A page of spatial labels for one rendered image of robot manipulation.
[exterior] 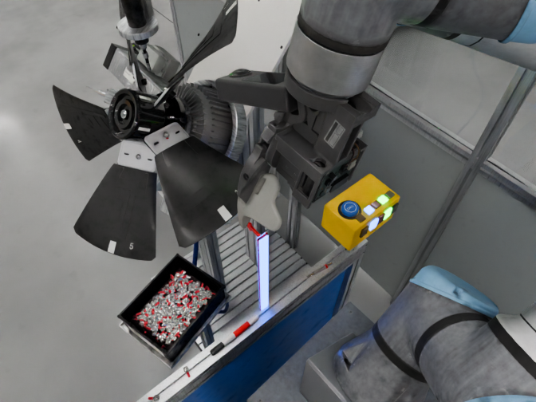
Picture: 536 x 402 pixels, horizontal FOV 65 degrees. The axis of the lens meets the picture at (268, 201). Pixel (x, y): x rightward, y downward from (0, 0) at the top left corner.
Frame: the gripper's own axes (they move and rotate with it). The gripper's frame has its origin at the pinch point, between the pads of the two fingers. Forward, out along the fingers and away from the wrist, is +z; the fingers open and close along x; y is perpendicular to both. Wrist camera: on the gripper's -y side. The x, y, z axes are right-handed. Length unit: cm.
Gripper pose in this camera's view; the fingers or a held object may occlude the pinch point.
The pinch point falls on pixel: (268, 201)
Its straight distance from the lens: 53.2
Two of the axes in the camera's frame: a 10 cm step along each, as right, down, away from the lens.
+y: 6.7, 6.5, -3.6
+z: -1.9, 6.2, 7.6
